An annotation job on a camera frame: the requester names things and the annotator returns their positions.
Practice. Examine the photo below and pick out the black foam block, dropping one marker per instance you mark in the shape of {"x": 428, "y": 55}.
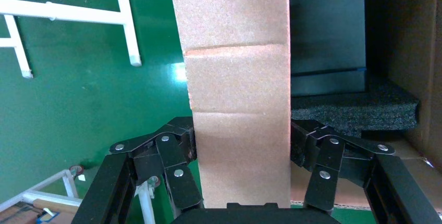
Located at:
{"x": 362, "y": 112}

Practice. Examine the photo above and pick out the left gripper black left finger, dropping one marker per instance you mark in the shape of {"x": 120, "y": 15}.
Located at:
{"x": 172, "y": 153}

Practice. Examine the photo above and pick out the small cardboard box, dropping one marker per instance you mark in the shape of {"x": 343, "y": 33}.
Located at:
{"x": 238, "y": 77}

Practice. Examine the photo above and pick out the white wheeled cart frame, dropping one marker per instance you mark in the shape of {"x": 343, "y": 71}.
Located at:
{"x": 51, "y": 197}

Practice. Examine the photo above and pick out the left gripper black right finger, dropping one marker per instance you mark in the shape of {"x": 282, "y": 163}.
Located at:
{"x": 328, "y": 160}

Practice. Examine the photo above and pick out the brown carton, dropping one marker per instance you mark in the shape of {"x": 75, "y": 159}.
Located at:
{"x": 17, "y": 215}

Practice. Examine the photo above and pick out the dark flat panel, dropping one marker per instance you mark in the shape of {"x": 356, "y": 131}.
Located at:
{"x": 328, "y": 25}

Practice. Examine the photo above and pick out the white pipe rack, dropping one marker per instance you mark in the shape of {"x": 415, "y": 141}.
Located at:
{"x": 69, "y": 13}

